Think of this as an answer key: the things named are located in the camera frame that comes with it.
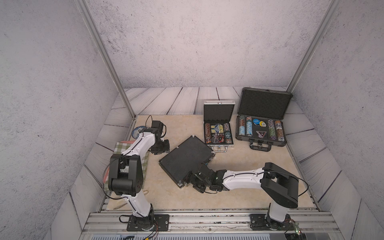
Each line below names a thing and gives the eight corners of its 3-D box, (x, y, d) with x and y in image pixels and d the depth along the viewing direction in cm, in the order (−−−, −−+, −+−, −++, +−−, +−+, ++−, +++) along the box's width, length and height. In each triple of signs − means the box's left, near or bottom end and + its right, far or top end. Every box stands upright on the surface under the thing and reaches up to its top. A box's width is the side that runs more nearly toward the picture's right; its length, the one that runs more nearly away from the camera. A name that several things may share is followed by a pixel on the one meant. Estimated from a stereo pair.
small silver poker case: (204, 152, 101) (205, 131, 84) (203, 122, 119) (204, 100, 102) (234, 152, 101) (242, 131, 84) (228, 122, 119) (234, 100, 102)
